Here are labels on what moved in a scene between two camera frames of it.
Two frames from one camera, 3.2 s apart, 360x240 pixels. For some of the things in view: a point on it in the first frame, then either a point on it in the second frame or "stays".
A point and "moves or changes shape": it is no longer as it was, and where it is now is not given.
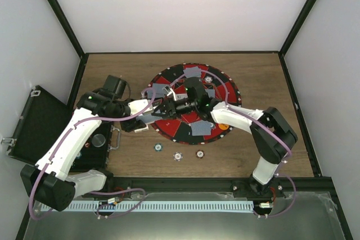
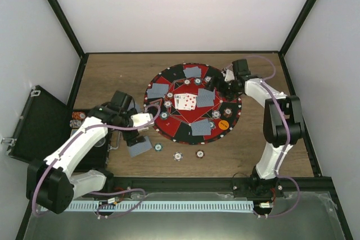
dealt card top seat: [191, 72] stays
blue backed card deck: [148, 118] moves or changes shape
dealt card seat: [158, 91] stays
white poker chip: [178, 156] stays
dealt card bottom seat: [201, 127] stays
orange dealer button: [223, 126] stays
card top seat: [192, 71] stays
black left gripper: [131, 125] → [127, 136]
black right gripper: [171, 107] → [219, 80]
